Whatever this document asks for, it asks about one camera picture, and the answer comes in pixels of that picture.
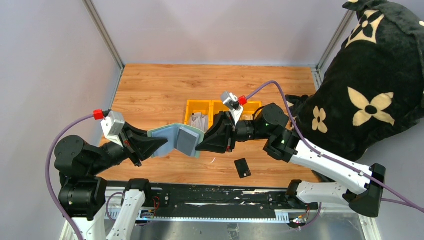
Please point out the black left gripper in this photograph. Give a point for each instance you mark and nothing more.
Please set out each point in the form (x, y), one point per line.
(130, 145)

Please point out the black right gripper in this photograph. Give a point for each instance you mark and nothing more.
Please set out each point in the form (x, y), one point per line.
(230, 133)

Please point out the black credit card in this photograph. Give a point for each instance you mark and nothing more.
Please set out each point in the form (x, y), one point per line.
(242, 168)

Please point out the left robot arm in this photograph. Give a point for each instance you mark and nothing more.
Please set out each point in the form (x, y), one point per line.
(82, 197)

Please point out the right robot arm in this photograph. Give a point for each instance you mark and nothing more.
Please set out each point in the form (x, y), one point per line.
(353, 185)

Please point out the white VIP card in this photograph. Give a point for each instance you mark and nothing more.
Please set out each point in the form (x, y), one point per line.
(199, 121)

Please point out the yellow plastic bin middle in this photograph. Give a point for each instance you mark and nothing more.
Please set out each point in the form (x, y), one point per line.
(215, 107)

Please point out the yellow plastic bin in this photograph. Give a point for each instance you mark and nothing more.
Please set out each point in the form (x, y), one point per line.
(215, 107)
(204, 107)
(249, 109)

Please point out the yellow plastic bin left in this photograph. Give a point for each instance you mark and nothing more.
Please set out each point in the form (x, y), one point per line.
(204, 107)

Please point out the yellow plastic bin right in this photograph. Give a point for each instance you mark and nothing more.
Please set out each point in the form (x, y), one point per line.
(249, 109)

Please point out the black flower pattern blanket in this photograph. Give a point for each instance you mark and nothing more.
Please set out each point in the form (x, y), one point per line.
(373, 88)

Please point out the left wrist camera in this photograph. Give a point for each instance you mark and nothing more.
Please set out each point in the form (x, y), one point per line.
(112, 125)

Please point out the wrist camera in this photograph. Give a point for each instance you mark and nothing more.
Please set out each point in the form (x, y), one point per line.
(112, 125)
(232, 102)

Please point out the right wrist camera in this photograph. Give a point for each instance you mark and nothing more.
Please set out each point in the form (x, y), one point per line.
(232, 102)

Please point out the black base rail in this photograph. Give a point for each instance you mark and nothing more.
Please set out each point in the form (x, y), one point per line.
(171, 202)

